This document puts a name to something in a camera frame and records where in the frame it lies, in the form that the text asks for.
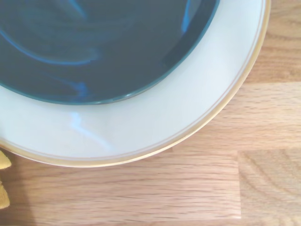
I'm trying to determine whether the yellow terry towel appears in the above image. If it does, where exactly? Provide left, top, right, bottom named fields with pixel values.
left=0, top=150, right=12, bottom=210

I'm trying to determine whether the cream plate with tan rim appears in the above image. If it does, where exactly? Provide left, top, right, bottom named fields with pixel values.
left=0, top=0, right=271, bottom=169

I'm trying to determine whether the dark blue plate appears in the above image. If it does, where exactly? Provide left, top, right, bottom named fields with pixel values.
left=0, top=0, right=221, bottom=106

